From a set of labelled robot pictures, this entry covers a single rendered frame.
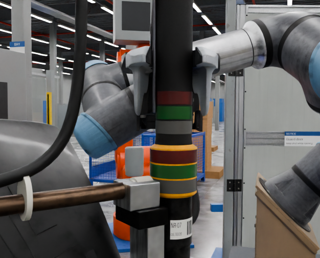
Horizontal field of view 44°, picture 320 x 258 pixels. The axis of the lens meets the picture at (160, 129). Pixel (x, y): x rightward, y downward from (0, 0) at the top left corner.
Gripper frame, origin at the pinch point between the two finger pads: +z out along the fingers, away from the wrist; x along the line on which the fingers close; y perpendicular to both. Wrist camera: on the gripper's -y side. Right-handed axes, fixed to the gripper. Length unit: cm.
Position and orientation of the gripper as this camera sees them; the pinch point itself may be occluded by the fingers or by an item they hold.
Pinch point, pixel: (173, 51)
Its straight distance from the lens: 33.8
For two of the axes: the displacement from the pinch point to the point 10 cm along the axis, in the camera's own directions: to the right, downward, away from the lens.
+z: 0.0, 0.5, -10.0
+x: -10.0, -0.1, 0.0
